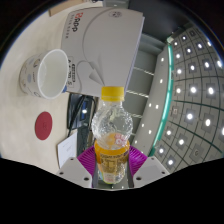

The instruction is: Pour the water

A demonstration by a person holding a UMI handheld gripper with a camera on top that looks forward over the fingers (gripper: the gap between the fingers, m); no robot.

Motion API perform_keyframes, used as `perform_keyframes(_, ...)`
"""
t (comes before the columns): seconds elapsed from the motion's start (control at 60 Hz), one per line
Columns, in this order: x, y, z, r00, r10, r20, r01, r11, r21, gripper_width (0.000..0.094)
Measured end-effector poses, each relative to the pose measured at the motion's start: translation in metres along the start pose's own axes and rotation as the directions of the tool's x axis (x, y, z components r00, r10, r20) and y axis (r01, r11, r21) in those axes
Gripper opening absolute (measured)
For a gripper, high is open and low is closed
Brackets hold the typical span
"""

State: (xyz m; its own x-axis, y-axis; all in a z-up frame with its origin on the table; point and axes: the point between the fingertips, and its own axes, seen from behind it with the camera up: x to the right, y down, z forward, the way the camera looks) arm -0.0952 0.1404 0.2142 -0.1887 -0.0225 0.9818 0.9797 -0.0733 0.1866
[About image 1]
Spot flat round red coaster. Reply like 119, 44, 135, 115
34, 111, 54, 141

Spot white printed paper cup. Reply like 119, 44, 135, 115
18, 48, 70, 100

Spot ceiling lights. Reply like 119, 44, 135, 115
139, 29, 224, 171

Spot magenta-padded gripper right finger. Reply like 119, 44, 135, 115
126, 145, 171, 188

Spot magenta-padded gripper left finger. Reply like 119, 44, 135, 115
55, 146, 98, 189

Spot clear bottle with yellow cap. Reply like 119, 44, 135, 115
90, 85, 134, 185

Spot white copy paper package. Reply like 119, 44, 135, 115
60, 6, 146, 98

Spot black desk device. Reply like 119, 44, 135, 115
67, 92, 98, 138

